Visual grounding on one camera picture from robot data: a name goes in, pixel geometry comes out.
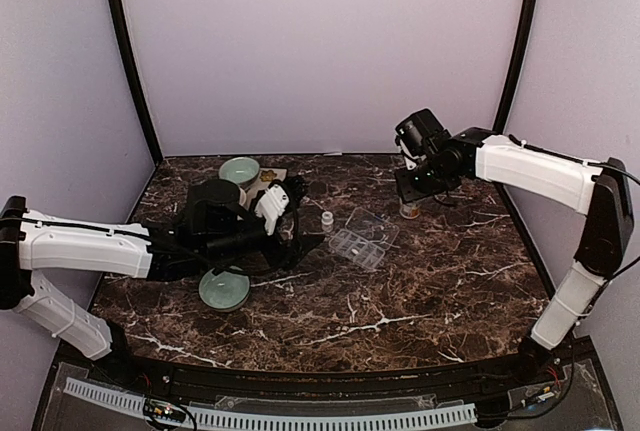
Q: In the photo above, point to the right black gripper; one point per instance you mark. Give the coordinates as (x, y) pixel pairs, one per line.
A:
(409, 192)

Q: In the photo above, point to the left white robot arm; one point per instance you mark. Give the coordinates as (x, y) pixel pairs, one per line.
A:
(32, 242)

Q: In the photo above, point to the small white vial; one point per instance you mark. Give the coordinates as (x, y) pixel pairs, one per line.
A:
(327, 221)

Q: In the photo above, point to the left black frame post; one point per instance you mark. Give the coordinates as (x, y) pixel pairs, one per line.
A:
(128, 60)

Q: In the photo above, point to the white pill bottle orange label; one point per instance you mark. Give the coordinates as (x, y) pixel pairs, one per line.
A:
(409, 210)

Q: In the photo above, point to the black front rail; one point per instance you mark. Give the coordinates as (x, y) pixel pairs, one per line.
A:
(186, 383)

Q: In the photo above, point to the black frame post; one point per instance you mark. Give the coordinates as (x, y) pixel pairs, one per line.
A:
(128, 60)
(520, 45)

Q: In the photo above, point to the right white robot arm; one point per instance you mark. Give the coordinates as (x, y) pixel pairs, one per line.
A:
(437, 161)

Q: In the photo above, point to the square floral plate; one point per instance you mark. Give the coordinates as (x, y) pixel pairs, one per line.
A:
(264, 179)

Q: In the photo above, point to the celadon bowl front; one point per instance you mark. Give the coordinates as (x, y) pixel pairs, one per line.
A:
(224, 292)

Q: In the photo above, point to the white slotted cable duct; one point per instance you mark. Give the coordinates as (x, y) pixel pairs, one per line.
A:
(235, 413)

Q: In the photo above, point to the clear plastic pill organizer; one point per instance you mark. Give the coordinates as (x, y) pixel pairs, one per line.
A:
(370, 234)

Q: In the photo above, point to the celadon bowl on plate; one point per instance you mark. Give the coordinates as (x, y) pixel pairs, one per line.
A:
(242, 171)

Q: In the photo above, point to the right black frame post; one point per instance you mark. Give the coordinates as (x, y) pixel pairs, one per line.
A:
(520, 45)

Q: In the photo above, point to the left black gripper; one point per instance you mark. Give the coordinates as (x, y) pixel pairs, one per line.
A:
(302, 243)

